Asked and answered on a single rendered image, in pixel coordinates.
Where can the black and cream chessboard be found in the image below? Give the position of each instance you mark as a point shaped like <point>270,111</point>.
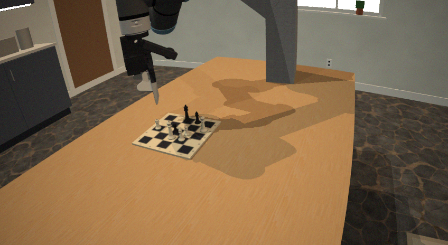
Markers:
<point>157,139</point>

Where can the white chess king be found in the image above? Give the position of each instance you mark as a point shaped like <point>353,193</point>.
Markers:
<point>171,136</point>

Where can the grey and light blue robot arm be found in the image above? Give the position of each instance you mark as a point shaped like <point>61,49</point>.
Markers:
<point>138,16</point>

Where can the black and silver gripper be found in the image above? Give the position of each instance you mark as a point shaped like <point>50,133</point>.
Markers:
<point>139,63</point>

